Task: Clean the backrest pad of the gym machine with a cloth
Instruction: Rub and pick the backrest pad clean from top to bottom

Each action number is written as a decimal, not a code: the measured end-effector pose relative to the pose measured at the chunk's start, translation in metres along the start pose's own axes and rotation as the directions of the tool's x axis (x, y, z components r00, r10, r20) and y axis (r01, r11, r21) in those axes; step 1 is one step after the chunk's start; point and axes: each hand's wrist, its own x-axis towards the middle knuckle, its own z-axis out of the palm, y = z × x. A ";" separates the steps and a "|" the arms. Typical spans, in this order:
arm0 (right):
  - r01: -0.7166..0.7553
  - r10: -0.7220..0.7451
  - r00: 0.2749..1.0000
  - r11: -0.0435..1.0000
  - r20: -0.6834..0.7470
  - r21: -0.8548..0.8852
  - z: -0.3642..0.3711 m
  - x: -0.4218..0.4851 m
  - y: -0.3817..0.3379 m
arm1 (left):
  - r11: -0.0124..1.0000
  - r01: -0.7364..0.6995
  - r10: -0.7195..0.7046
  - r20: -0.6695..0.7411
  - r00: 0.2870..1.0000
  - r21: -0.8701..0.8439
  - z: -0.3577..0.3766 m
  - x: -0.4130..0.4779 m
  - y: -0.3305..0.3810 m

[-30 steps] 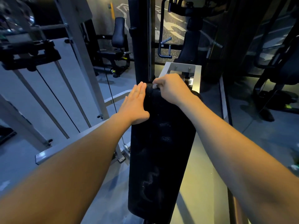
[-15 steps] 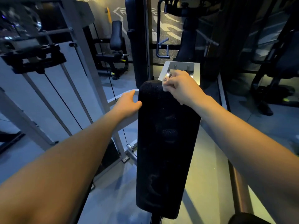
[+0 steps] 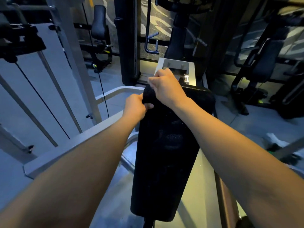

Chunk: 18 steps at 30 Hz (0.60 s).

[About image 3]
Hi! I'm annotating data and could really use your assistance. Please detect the white cloth bundle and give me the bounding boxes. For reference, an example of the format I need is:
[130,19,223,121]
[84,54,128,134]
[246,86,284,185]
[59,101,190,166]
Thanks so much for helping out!
[266,133,287,148]

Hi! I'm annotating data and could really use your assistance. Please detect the grey gym machine frame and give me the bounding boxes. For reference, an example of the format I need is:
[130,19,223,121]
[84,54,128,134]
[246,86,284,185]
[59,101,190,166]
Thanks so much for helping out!
[0,0,304,180]

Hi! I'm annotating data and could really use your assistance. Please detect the black pillar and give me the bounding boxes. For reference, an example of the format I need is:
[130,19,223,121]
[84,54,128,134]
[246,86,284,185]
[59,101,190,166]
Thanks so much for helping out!
[114,0,142,86]

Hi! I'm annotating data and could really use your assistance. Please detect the person's left forearm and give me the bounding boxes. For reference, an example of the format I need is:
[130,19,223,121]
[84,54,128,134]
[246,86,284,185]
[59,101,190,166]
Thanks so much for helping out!
[0,114,143,228]

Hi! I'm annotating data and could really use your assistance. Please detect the black padded backrest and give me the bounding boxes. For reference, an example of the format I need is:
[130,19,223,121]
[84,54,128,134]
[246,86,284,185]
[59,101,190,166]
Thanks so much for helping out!
[130,84,216,222]

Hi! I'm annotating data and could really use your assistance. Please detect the person's right forearm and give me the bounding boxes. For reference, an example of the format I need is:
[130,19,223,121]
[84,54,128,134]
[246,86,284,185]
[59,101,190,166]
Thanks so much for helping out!
[174,97,304,228]

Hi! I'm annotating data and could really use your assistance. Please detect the black steel cable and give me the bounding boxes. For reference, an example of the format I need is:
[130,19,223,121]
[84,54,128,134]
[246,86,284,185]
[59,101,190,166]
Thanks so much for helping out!
[82,3,110,118]
[15,63,71,140]

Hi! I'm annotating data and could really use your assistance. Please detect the chrome guide rod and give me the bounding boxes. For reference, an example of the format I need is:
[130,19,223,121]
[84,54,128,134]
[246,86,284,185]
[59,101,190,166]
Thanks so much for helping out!
[37,51,83,134]
[0,74,59,148]

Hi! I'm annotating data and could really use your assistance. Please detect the person's right hand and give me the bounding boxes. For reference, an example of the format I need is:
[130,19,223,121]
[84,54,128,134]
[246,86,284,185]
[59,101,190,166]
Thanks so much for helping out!
[148,68,190,110]

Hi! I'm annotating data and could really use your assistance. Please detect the black weight stack carriage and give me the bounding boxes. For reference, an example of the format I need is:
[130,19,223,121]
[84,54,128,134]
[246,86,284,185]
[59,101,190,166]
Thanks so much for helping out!
[0,23,47,63]

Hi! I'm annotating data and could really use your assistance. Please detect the black seated gym machine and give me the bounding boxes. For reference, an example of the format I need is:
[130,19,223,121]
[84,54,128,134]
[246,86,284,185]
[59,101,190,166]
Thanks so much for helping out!
[73,4,114,73]

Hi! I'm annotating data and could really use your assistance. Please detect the person's left hand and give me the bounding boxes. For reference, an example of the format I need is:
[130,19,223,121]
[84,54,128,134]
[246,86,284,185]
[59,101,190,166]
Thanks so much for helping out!
[122,93,154,121]

